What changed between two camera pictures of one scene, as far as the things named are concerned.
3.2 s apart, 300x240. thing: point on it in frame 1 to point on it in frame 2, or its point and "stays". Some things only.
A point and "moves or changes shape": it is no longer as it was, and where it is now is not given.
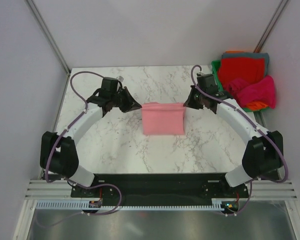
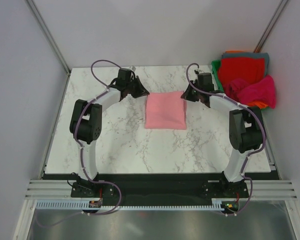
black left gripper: [131, 104] to [141, 91]
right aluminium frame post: [266, 35] stays
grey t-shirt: [257, 55] stays
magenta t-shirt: [243, 92] stays
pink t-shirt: [163, 118] moves or changes shape
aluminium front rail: [262, 189] stays
